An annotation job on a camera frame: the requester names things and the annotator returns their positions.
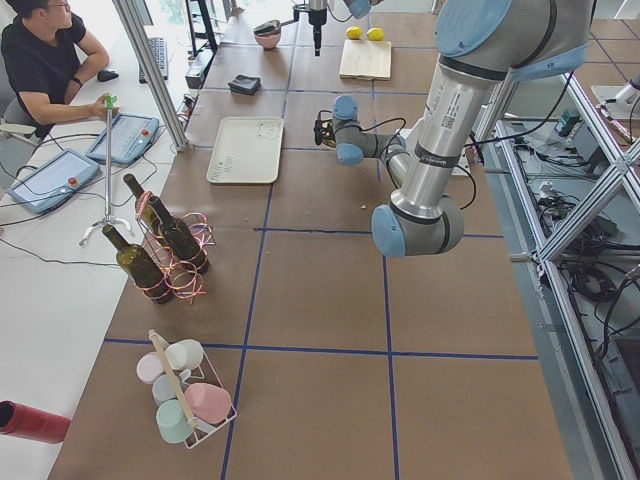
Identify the pale blue cup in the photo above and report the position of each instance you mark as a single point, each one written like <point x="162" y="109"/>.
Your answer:
<point x="162" y="390"/>

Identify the aluminium frame post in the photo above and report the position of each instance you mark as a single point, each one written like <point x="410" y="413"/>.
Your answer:
<point x="132" y="23"/>

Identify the dark green wine bottle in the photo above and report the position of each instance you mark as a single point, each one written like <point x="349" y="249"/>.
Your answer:
<point x="141" y="268"/>

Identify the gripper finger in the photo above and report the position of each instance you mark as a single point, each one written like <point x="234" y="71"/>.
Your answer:
<point x="317" y="38"/>

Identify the near teach pendant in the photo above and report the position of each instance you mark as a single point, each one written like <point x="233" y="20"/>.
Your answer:
<point x="55" y="182"/>

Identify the metal scoop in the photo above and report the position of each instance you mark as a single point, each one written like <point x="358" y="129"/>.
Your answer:
<point x="271" y="27"/>

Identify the cream bear tray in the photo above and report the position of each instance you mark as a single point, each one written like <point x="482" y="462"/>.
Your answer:
<point x="246" y="151"/>

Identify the grey folded cloth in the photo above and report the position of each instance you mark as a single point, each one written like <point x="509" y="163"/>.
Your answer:
<point x="243" y="84"/>

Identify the red cylinder bottle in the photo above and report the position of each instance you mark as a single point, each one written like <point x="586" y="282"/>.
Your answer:
<point x="30" y="423"/>

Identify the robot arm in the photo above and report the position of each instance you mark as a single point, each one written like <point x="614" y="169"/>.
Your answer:
<point x="480" y="44"/>
<point x="357" y="8"/>

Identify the metal stand green handle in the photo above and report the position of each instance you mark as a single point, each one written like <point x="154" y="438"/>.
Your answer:
<point x="108" y="218"/>

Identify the pink bowl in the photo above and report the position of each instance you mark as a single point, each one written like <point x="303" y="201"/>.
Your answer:
<point x="268" y="42"/>

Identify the light pink cup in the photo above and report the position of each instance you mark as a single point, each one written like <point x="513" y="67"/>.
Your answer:
<point x="149" y="368"/>

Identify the white cup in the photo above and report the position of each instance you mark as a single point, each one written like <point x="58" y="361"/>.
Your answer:
<point x="184" y="354"/>

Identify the person in black shirt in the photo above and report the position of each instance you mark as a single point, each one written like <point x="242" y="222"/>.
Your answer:
<point x="49" y="55"/>

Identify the black keyboard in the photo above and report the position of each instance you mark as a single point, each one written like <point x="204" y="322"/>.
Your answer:
<point x="159" y="50"/>

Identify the yellow lemon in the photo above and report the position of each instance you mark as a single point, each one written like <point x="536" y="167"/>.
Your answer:
<point x="375" y="34"/>
<point x="354" y="32"/>

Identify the teach pendant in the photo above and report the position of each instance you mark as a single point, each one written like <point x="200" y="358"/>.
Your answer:
<point x="55" y="182"/>
<point x="131" y="135"/>

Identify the white wire cup rack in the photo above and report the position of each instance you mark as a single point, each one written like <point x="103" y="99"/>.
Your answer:
<point x="181" y="380"/>

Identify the mint green cup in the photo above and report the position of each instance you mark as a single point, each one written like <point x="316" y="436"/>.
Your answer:
<point x="172" y="422"/>

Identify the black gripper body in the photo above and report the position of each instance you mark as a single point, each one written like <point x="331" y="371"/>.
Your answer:
<point x="320" y="131"/>
<point x="316" y="17"/>

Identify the copper wire bottle rack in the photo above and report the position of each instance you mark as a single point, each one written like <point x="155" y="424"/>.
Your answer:
<point x="181" y="276"/>

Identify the wooden cutting board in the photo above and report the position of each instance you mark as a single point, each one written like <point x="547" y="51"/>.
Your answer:
<point x="366" y="60"/>

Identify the far teach pendant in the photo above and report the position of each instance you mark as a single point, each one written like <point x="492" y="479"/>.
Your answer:
<point x="131" y="135"/>

